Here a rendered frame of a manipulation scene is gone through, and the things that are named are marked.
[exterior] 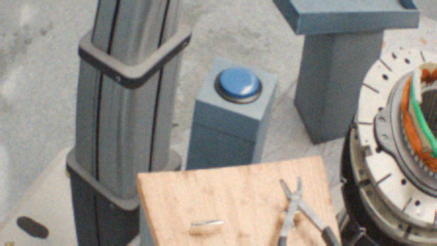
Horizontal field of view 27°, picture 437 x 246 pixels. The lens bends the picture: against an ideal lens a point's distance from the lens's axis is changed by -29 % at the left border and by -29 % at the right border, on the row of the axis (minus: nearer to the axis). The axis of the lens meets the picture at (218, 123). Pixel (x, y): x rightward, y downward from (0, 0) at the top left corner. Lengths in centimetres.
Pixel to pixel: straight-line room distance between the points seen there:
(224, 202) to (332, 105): 43
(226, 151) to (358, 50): 27
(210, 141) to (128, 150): 27
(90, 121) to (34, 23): 136
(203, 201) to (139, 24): 33
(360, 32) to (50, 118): 132
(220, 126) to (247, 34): 158
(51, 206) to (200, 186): 100
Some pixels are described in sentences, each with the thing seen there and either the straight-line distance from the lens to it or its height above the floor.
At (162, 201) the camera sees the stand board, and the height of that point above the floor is 106.
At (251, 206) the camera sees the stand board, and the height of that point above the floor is 107.
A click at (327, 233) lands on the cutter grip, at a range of 108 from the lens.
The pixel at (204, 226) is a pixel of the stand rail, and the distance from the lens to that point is 109.
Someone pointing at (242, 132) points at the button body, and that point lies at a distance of 126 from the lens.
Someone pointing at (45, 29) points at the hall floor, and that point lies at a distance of 286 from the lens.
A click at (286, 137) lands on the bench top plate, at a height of 78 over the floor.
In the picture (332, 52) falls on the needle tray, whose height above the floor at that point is 96.
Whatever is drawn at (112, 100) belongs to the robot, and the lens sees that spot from 148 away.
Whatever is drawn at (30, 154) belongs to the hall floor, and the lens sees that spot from 253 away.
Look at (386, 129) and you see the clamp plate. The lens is 118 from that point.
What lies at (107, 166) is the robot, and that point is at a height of 72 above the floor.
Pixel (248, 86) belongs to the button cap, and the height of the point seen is 104.
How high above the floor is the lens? 195
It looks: 48 degrees down
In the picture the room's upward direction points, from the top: 10 degrees clockwise
